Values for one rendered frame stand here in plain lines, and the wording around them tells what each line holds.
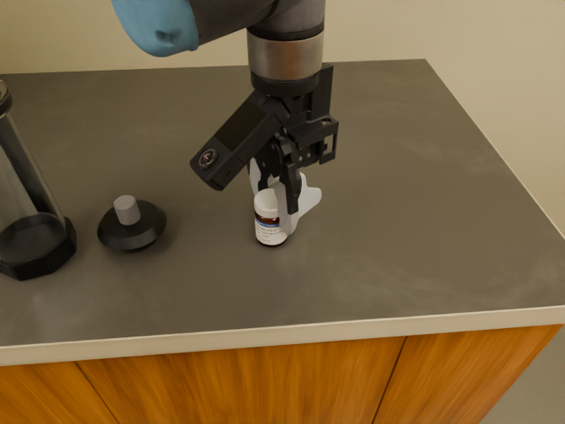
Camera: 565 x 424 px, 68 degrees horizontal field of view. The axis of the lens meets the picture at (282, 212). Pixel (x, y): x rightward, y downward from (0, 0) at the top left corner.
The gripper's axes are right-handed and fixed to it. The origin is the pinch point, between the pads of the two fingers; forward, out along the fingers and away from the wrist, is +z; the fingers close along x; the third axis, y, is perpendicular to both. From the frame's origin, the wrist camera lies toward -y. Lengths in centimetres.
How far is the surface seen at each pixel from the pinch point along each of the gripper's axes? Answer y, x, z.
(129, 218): -15.9, 9.5, -0.9
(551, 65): 96, 12, 8
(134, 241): -16.6, 7.0, 0.8
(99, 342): -25.0, -2.3, 4.3
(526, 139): 98, 11, 31
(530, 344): 27.1, -29.0, 18.8
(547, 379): 87, -33, 98
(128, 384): -24.9, 1.1, 21.2
